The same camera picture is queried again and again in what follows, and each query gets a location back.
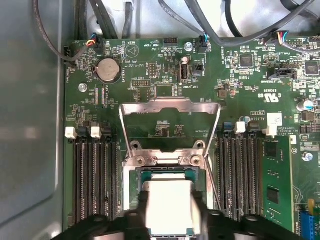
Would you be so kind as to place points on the RAM slot with white clip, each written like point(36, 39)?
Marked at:
point(102, 180)
point(78, 180)
point(234, 175)

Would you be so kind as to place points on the CPU socket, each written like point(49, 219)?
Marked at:
point(130, 185)

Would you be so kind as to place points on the RAM slot with black clip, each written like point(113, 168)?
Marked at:
point(222, 175)
point(90, 180)
point(113, 180)
point(248, 175)

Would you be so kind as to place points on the blue expansion slot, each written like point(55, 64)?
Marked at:
point(307, 222)

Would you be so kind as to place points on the green RAM stick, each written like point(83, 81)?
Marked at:
point(277, 175)

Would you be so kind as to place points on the internal USB port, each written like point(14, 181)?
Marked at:
point(184, 72)

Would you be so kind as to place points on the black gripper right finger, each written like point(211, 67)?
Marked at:
point(237, 230)

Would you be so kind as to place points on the silver board screw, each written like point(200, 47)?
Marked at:
point(188, 46)
point(307, 156)
point(82, 87)

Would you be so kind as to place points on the silver topped CPU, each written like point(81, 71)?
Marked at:
point(170, 205)

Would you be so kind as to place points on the green motherboard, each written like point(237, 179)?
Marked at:
point(225, 100)

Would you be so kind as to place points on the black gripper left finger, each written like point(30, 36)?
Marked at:
point(100, 228)

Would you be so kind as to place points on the white board label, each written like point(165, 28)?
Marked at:
point(274, 119)

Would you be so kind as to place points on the round coin battery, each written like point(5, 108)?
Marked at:
point(108, 70)

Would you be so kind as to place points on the metal socket cover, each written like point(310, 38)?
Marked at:
point(172, 103)

